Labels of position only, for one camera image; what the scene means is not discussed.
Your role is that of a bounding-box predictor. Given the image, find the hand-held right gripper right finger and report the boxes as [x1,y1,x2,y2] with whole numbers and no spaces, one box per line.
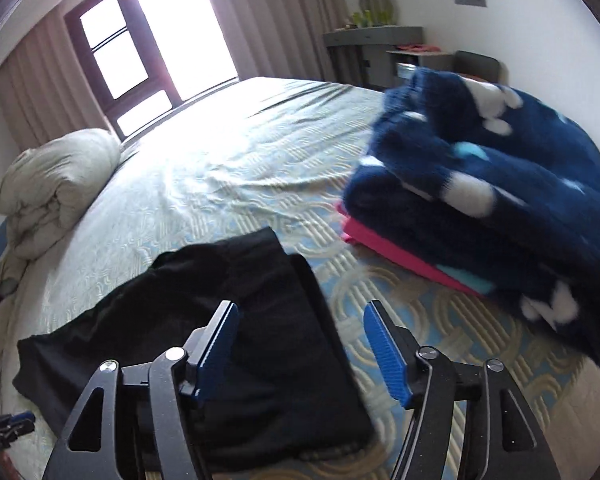
[362,300,563,480]

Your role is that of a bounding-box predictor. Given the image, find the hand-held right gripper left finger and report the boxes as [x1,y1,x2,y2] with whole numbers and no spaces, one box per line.
[42,301,242,480]

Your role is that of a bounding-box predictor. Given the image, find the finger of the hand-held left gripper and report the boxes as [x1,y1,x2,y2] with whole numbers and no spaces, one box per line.
[0,411,36,453]

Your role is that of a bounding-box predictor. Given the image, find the black pants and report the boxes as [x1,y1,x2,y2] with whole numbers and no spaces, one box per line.
[12,226,376,473]

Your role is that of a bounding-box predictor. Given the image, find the folded pink cloth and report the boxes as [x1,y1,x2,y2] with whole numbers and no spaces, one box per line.
[336,202,496,301]

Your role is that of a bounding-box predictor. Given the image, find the bed with patterned cover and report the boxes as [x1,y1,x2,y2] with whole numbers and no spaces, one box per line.
[0,76,600,480]

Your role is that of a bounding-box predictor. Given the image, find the navy fleece blanket white spots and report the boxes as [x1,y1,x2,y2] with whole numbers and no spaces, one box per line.
[341,66,600,368]

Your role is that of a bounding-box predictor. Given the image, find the folded grey patterned duvet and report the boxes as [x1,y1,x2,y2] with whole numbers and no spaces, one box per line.
[0,128,122,296]

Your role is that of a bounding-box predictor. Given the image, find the grey dressing table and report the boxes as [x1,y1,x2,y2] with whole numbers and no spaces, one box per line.
[322,26,426,92]

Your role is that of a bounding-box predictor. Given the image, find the dark framed window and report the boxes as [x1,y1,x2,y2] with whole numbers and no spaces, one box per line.
[64,0,241,141]

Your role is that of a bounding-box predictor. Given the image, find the beige curtain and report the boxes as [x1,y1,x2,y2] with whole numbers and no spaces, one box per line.
[0,10,111,153]
[200,0,351,83]

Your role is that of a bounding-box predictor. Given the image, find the green bottles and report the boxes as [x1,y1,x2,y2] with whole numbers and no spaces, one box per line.
[349,9,382,29]

